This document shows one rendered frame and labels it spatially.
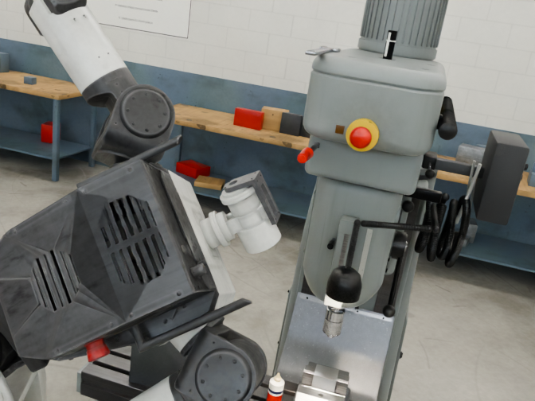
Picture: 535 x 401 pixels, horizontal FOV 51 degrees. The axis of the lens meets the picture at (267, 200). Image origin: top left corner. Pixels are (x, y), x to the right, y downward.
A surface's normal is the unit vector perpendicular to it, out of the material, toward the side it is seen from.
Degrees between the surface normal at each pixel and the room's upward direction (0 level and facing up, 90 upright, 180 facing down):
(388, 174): 90
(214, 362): 64
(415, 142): 90
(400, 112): 90
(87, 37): 56
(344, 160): 90
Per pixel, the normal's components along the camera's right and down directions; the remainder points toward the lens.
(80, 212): -0.37, -0.01
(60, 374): 0.14, -0.94
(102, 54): 0.55, -0.25
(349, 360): -0.09, -0.46
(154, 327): -0.14, -0.13
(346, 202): -0.28, 0.28
